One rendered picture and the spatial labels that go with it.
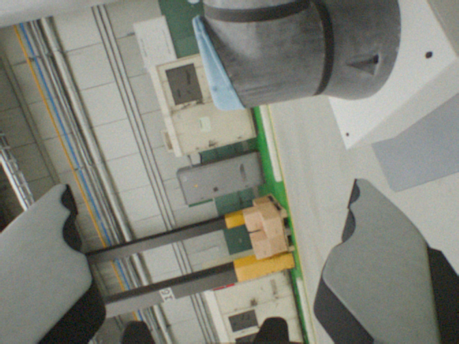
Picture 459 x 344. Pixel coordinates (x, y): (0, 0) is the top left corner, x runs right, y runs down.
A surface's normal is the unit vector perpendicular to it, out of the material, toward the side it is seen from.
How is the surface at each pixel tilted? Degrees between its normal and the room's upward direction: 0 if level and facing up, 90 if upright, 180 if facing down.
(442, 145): 0
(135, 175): 90
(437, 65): 4
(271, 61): 88
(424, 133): 0
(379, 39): 69
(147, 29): 90
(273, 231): 90
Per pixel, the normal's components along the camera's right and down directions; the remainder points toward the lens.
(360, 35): -0.25, 0.33
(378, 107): -0.98, 0.19
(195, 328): 0.10, 0.23
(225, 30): -0.61, 0.64
